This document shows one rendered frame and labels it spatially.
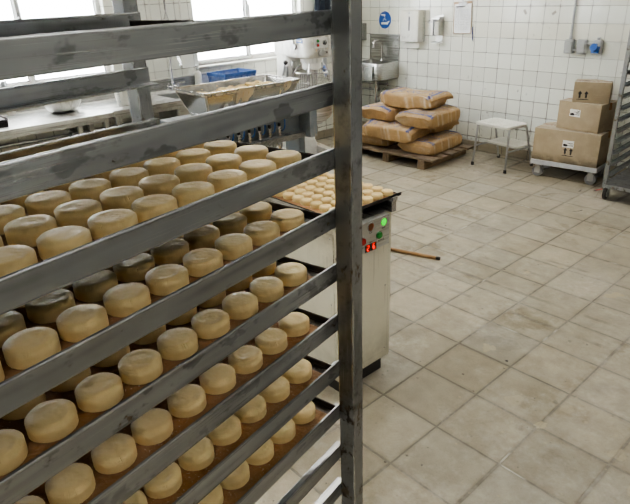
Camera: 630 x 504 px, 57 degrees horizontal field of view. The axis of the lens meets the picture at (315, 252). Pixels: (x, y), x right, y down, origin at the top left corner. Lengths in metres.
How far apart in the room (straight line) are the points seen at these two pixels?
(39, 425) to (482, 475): 2.00
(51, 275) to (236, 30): 0.32
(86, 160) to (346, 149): 0.38
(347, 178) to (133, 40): 0.37
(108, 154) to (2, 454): 0.30
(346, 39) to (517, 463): 2.03
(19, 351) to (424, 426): 2.17
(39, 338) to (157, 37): 0.31
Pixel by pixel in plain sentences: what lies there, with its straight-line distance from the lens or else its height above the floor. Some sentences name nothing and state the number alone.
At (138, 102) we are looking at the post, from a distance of 1.11.
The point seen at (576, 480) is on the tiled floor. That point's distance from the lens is 2.54.
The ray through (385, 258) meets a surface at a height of 0.61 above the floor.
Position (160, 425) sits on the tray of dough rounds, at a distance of 0.76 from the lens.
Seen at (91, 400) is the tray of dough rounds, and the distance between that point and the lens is 0.68.
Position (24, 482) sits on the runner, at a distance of 0.63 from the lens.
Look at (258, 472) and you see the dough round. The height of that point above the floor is 1.04.
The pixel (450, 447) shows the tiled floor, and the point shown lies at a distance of 2.55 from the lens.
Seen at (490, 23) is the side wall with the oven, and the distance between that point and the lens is 6.65.
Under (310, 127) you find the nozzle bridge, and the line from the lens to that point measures 3.05.
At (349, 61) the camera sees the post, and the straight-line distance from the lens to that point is 0.79.
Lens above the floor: 1.72
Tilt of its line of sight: 24 degrees down
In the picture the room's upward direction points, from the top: 2 degrees counter-clockwise
